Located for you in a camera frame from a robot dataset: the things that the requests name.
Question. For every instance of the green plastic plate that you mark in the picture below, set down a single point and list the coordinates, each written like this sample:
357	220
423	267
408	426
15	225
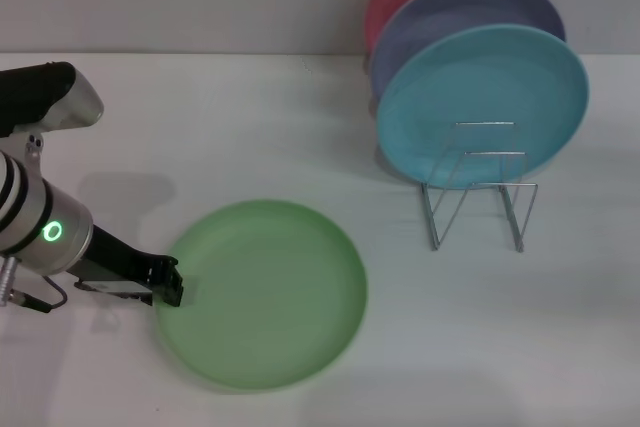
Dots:
270	297

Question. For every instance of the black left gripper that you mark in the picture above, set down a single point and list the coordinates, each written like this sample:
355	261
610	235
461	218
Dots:
115	262

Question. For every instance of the turquoise plastic plate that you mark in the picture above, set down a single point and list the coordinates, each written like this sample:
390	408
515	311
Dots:
475	82

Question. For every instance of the left wrist camera housing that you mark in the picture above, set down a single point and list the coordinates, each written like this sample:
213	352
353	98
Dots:
60	97

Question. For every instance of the purple plastic plate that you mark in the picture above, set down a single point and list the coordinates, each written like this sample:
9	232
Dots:
450	12

